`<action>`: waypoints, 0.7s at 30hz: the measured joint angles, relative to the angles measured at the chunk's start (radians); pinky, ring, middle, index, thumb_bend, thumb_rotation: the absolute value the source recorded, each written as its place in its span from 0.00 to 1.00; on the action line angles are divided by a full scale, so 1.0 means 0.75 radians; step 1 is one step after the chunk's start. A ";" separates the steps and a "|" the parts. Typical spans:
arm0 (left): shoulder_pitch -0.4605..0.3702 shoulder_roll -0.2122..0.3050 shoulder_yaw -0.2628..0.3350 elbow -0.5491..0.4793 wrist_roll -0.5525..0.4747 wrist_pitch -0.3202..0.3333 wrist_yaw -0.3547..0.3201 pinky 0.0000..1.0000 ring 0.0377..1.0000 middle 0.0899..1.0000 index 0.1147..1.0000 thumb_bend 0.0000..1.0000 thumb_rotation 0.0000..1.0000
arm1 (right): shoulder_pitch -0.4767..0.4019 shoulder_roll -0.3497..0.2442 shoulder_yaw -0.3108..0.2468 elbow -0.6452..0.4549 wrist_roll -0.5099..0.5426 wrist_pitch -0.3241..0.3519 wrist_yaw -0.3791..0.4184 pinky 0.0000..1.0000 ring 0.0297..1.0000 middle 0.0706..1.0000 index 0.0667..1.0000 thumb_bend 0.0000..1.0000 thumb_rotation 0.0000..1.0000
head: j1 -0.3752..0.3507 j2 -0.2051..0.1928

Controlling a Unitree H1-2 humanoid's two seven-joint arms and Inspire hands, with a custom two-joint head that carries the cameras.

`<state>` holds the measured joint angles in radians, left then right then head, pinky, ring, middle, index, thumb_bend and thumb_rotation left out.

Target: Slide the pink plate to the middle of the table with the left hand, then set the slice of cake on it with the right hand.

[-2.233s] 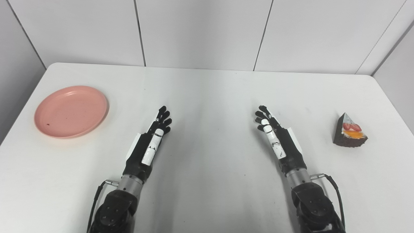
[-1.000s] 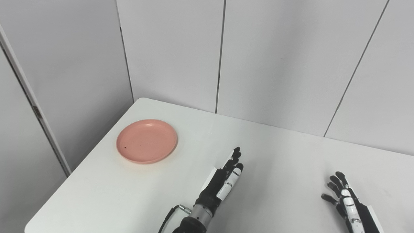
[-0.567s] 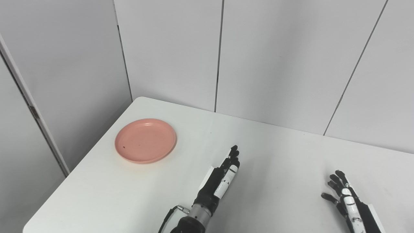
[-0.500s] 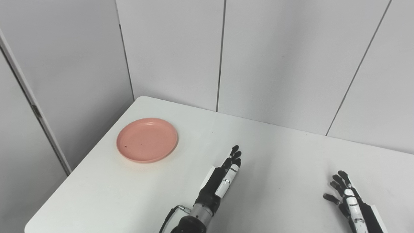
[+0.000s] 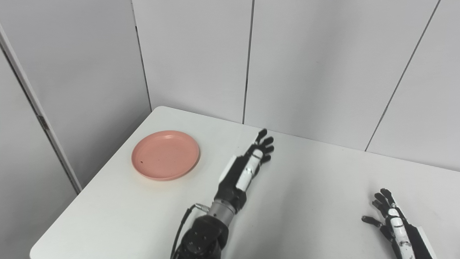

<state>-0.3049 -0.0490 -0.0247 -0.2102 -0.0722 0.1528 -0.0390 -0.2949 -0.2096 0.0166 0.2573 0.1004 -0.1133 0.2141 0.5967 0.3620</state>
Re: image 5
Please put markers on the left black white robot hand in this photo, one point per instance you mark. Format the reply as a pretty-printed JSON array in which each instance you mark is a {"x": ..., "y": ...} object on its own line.
[{"x": 233, "y": 176}]

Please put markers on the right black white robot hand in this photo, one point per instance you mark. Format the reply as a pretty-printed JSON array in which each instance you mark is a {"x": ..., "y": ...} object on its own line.
[{"x": 409, "y": 237}]

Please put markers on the pink round plate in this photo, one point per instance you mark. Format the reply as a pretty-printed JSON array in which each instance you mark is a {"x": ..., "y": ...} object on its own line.
[{"x": 165, "y": 154}]

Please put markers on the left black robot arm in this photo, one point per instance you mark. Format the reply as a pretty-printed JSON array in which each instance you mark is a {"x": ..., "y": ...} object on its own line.
[{"x": 201, "y": 237}]

